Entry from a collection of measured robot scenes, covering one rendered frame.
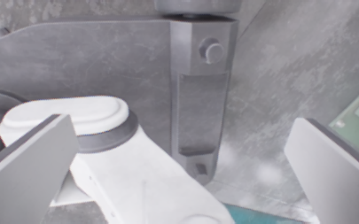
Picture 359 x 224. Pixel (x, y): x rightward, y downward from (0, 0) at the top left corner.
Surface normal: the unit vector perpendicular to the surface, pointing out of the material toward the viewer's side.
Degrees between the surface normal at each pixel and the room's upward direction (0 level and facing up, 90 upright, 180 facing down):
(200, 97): 0
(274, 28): 0
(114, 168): 90
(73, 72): 0
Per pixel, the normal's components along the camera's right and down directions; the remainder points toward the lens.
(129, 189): 0.01, -0.85
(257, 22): 0.18, 0.51
